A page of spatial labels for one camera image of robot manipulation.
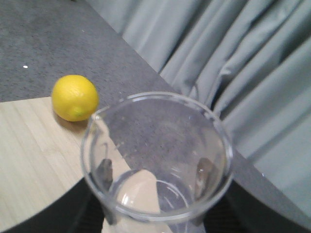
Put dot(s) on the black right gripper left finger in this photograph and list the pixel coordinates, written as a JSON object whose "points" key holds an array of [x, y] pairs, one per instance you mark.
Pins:
{"points": [[77, 211]]}

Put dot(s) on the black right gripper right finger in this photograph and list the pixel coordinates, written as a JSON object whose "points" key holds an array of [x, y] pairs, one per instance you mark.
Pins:
{"points": [[253, 204]]}

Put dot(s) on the clear glass beaker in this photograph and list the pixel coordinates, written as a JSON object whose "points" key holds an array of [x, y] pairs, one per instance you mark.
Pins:
{"points": [[157, 162]]}

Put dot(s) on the bamboo cutting board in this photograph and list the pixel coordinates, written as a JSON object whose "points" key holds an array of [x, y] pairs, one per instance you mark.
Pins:
{"points": [[39, 158]]}

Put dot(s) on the yellow lemon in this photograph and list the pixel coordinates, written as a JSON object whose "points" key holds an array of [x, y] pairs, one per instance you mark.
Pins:
{"points": [[74, 98]]}

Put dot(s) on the grey curtain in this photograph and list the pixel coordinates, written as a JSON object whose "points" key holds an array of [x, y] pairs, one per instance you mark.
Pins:
{"points": [[247, 60]]}

